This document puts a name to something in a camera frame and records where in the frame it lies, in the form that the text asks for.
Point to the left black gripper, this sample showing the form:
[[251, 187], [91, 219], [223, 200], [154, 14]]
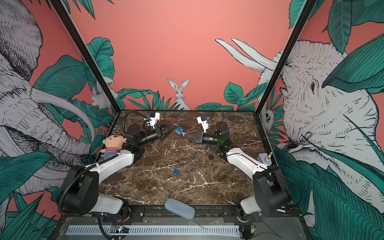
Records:
[[160, 128]]

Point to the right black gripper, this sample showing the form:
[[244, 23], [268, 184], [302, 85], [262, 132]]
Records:
[[201, 135]]

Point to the blue padlock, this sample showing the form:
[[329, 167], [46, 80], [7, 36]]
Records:
[[176, 173], [179, 130]]

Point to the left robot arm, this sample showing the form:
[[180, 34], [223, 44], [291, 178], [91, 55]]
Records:
[[80, 190]]

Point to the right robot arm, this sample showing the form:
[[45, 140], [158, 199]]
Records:
[[271, 190]]

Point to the plush doll striped shirt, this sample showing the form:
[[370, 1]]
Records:
[[113, 144]]

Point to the blue grey toy box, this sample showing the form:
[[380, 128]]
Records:
[[265, 158]]

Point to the blue grey pouch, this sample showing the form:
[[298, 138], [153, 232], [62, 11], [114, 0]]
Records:
[[181, 209]]

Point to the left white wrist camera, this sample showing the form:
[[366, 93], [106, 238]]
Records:
[[153, 118]]

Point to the black mounting rail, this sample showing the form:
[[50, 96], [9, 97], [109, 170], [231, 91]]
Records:
[[121, 212]]

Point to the white vented rail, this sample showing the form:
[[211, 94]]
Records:
[[130, 230]]

